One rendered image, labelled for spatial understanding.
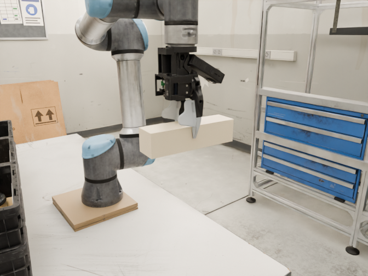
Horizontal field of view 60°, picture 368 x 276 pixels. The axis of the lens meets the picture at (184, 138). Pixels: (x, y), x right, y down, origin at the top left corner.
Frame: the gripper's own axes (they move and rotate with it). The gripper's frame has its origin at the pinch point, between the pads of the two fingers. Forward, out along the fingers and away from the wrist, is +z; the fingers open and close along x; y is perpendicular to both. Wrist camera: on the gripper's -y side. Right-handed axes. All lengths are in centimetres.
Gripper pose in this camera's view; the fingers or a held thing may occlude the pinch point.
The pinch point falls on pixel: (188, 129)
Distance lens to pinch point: 78.6
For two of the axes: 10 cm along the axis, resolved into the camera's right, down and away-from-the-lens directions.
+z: 0.0, 9.5, 3.1
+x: 5.4, 2.6, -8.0
